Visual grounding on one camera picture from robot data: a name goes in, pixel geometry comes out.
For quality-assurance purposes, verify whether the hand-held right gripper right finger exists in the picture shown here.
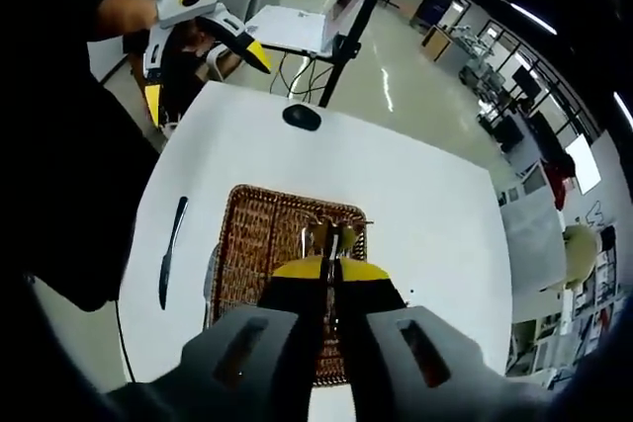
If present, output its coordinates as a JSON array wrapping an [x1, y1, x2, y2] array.
[[335, 258, 496, 422]]

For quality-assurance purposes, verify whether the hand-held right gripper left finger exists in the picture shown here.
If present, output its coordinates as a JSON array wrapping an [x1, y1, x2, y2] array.
[[178, 255, 330, 422]]

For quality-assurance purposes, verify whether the brown wicker utensil storage tray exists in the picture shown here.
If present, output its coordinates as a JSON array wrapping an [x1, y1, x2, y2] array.
[[206, 184, 370, 388]]

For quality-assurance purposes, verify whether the silver fork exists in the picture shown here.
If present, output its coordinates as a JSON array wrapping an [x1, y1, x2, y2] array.
[[296, 223, 317, 260], [316, 220, 360, 278]]

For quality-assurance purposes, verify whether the silver knife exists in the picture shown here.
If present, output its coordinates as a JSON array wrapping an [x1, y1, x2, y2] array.
[[157, 196, 190, 312]]

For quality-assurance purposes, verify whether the white storage shelf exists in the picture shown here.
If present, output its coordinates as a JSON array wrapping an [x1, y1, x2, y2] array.
[[506, 223, 624, 379]]

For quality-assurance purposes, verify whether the person's left hand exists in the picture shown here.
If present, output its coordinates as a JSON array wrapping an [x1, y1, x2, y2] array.
[[96, 0, 160, 42]]

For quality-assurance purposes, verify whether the white side table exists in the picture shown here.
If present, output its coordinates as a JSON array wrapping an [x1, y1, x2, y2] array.
[[245, 4, 330, 58]]

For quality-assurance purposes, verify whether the black oval object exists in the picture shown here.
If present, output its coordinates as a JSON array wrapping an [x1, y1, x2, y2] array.
[[282, 104, 323, 132]]

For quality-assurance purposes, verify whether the person's black clothing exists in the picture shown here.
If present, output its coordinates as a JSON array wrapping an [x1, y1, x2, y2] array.
[[22, 0, 167, 314]]

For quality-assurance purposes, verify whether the tilted laptop screen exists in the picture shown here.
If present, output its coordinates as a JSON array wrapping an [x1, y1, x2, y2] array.
[[323, 0, 383, 45]]

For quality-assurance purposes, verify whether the black tripod stand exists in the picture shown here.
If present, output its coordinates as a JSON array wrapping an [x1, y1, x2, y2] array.
[[318, 0, 411, 110]]

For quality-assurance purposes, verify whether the frosted desk partition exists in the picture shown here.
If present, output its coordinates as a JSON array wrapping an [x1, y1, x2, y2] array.
[[501, 199, 568, 293]]

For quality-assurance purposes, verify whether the brown wooden cabinet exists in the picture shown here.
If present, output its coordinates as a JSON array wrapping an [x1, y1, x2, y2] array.
[[419, 24, 452, 63]]

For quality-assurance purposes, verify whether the grey white chair back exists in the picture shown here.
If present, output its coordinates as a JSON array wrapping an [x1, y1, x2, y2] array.
[[521, 162, 550, 196]]

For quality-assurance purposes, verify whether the white monitor screen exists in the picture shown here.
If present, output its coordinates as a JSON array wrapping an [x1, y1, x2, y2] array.
[[565, 136, 603, 197]]

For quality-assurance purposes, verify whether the black computer monitor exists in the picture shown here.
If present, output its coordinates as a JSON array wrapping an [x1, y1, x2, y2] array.
[[511, 67, 545, 100]]

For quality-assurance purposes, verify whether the white ceiling light strip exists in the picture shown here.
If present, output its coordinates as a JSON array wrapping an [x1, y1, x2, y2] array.
[[510, 3, 559, 36]]

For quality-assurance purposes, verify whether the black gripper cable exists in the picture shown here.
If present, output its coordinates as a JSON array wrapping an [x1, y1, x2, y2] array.
[[114, 296, 139, 384]]

